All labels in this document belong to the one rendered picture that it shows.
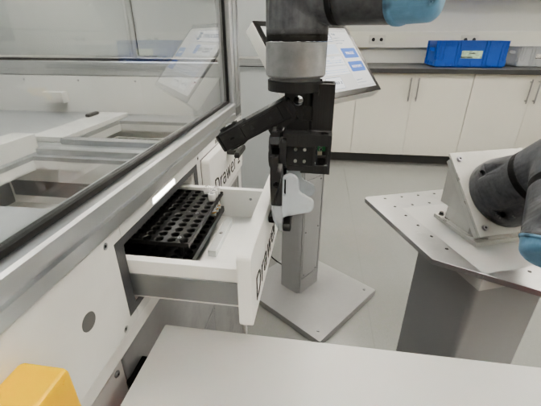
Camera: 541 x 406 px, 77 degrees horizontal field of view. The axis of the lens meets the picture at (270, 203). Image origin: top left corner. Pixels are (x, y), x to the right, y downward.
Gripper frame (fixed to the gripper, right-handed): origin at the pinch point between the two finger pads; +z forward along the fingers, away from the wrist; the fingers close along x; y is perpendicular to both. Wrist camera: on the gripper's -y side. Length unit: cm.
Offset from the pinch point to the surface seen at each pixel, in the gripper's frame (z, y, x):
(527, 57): -8, 187, 323
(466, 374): 14.5, 26.3, -12.6
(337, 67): -15, 10, 91
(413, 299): 39, 33, 31
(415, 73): 4, 86, 295
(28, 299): -5.1, -17.6, -27.1
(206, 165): -1.5, -16.8, 16.9
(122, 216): -5.1, -17.6, -12.2
